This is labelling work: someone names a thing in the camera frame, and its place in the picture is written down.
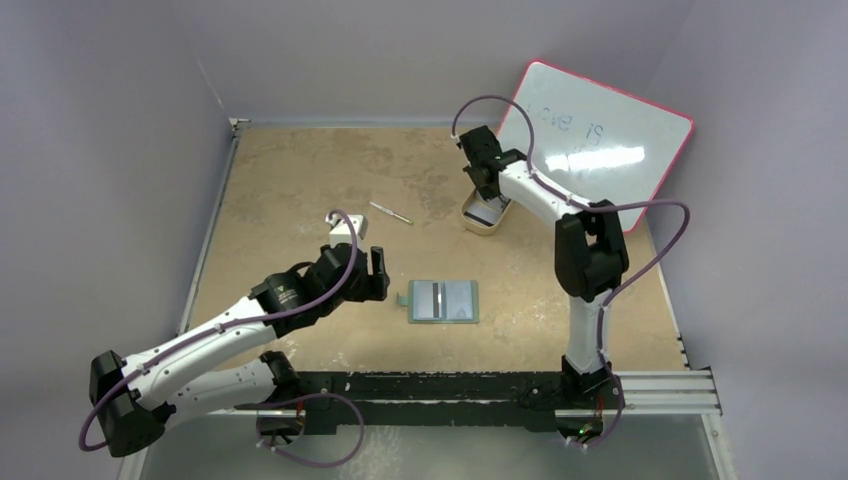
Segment beige oval tray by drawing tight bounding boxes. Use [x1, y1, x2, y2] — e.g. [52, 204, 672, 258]
[459, 190, 511, 236]

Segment green tipped marker pen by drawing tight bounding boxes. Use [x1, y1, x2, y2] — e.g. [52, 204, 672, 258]
[368, 201, 414, 226]

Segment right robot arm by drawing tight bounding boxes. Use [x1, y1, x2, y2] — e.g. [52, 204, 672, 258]
[454, 126, 629, 407]

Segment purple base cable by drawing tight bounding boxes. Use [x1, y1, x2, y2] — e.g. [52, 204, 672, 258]
[254, 388, 369, 470]

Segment green card holder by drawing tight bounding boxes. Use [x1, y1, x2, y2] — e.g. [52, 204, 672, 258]
[396, 280, 480, 324]

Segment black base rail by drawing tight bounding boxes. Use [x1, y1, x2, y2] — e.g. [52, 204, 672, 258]
[236, 351, 626, 442]

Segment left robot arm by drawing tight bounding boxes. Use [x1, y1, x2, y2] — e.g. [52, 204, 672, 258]
[78, 243, 390, 458]

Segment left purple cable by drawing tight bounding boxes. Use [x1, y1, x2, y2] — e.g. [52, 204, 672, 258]
[78, 209, 360, 453]

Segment loose striped card in tray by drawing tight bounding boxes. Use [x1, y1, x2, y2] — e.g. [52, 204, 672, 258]
[463, 203, 503, 228]

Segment silver striped credit card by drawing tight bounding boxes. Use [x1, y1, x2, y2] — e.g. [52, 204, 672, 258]
[421, 282, 443, 320]

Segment pink framed whiteboard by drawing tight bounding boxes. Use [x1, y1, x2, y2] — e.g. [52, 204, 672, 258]
[497, 61, 695, 205]

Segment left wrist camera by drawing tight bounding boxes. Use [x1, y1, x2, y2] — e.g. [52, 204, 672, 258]
[325, 212, 368, 247]

